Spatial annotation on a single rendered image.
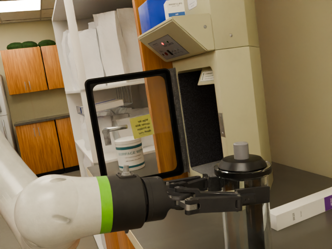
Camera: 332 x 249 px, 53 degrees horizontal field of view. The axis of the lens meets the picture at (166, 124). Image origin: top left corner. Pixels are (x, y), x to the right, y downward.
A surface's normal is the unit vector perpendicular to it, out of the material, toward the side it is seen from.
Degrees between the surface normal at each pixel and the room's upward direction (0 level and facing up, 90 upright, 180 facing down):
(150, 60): 90
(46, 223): 91
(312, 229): 0
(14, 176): 49
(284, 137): 90
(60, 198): 58
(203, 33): 90
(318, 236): 0
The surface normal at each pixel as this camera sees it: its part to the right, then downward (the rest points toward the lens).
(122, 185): 0.20, -0.79
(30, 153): 0.36, 0.07
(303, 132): -0.92, 0.18
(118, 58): -0.18, 0.28
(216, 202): 0.15, 0.08
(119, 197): 0.33, -0.37
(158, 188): 0.28, -0.58
